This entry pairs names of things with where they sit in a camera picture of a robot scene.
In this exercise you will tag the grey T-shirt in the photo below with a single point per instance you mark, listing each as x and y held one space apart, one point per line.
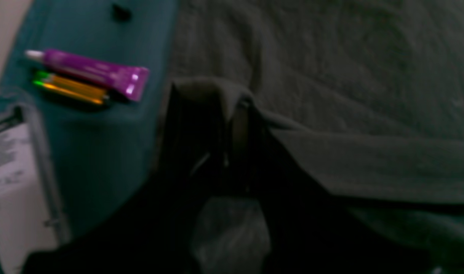
368 98

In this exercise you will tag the blue table cloth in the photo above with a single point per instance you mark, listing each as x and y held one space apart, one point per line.
100 157

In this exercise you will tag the purple glue tube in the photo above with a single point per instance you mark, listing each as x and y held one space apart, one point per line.
127 80

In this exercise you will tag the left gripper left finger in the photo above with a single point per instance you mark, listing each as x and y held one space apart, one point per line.
193 147

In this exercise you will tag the yellow green battery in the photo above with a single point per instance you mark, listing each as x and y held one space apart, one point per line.
70 88

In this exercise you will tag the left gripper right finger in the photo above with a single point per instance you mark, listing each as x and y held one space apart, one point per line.
261 166

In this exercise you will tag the white labelled package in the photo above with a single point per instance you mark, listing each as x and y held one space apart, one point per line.
32 214

